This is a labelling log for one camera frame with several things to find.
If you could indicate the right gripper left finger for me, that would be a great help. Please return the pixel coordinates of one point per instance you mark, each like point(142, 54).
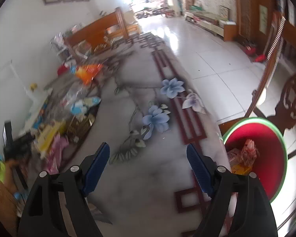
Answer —
point(42, 215)

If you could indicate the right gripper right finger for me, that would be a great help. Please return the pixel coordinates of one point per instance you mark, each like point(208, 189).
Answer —
point(253, 214)

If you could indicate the pink snack bag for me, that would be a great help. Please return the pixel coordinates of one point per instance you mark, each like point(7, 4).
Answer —
point(54, 158)

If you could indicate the orange snack bag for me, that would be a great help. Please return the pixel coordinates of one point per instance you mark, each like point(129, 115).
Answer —
point(87, 73)

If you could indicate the red green-rimmed trash bin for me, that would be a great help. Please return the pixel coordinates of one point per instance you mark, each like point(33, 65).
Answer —
point(271, 164)

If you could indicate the pink wrapper in bin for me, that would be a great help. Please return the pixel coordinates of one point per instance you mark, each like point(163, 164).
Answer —
point(249, 153)

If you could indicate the carved wooden chair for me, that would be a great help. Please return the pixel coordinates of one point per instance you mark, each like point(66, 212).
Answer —
point(284, 116)

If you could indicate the low TV cabinet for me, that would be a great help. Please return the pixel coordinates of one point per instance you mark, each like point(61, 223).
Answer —
point(218, 24)

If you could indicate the wooden bench chair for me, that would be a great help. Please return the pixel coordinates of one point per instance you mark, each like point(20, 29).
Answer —
point(105, 29)

